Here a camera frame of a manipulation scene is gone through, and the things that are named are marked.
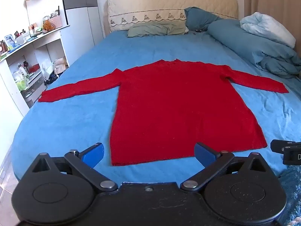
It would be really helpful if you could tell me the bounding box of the beige quilted headboard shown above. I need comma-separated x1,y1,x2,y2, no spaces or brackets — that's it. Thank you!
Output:
108,0,238,32

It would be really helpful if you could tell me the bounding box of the teal rolled duvet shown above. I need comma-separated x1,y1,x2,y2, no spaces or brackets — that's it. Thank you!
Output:
207,19,300,79

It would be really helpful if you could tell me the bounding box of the orange plush on shelf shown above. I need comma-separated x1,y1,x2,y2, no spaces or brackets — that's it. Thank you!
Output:
43,19,56,33

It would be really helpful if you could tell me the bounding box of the green pillow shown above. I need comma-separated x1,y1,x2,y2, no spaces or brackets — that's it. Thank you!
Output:
128,21,189,38

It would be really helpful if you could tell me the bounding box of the white wardrobe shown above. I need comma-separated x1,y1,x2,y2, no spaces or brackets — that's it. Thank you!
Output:
60,0,103,65

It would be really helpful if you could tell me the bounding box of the dark teal pillow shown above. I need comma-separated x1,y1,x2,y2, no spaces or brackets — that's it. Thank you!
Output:
184,7,221,31

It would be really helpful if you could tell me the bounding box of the beige curtain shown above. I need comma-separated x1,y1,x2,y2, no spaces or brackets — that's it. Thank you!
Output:
244,0,301,54

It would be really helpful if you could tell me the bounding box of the white shelf unit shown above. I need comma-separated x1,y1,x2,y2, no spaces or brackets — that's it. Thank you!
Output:
1,26,68,116

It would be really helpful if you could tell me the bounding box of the light blue blanket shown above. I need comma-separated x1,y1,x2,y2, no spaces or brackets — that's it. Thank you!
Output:
240,12,296,49

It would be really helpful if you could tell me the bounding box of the red knit sweater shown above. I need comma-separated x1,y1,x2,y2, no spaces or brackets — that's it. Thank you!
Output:
40,60,287,166

